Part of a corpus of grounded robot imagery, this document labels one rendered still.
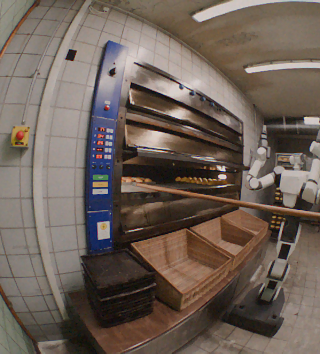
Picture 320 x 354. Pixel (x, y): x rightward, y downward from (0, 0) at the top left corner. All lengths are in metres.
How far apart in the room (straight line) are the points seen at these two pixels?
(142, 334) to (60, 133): 1.06
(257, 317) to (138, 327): 1.04
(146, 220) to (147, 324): 0.69
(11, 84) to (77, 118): 0.46
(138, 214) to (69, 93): 0.85
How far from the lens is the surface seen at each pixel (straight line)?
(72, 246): 1.03
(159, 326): 0.96
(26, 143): 0.83
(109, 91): 1.03
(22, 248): 1.01
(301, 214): 0.85
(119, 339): 0.90
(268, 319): 1.65
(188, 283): 1.25
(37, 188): 0.89
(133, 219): 1.14
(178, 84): 1.52
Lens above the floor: 1.35
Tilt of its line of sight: 3 degrees down
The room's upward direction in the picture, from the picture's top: 3 degrees clockwise
